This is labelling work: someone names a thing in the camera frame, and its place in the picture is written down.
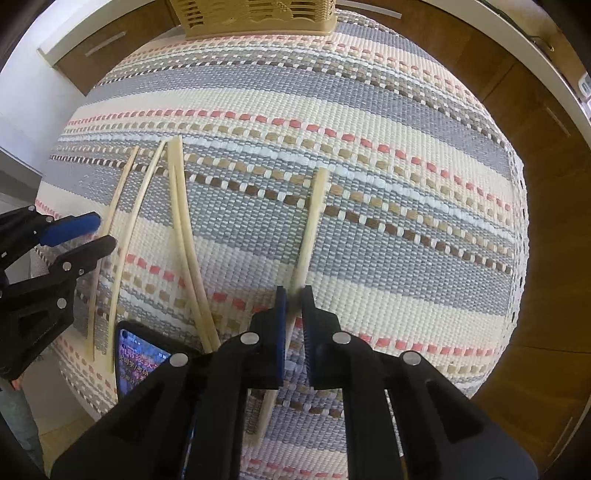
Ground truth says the smartphone with lit screen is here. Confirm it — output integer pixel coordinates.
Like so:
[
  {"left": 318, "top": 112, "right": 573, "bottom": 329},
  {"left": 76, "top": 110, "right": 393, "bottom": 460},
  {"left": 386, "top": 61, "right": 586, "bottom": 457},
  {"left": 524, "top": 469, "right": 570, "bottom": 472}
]
[{"left": 113, "top": 320, "right": 195, "bottom": 480}]

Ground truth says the pale wooden chopstick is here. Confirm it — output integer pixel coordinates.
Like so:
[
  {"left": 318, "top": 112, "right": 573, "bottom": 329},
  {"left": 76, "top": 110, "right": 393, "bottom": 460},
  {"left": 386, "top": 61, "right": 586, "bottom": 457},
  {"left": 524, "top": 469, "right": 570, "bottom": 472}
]
[
  {"left": 165, "top": 135, "right": 223, "bottom": 354},
  {"left": 105, "top": 140, "right": 168, "bottom": 375},
  {"left": 164, "top": 138, "right": 213, "bottom": 355},
  {"left": 249, "top": 167, "right": 329, "bottom": 447},
  {"left": 86, "top": 146, "right": 139, "bottom": 362}
]

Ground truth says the beige slatted utensil holder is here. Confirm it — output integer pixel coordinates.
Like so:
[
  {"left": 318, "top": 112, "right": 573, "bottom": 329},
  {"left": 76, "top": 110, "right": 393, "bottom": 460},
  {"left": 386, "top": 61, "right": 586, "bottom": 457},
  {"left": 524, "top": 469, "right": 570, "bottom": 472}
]
[{"left": 169, "top": 0, "right": 337, "bottom": 37}]

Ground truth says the striped woven table mat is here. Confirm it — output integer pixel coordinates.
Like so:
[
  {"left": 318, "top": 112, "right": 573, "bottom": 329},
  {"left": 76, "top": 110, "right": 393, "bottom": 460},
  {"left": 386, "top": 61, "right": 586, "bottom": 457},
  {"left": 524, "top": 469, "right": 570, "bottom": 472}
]
[{"left": 35, "top": 11, "right": 538, "bottom": 479}]

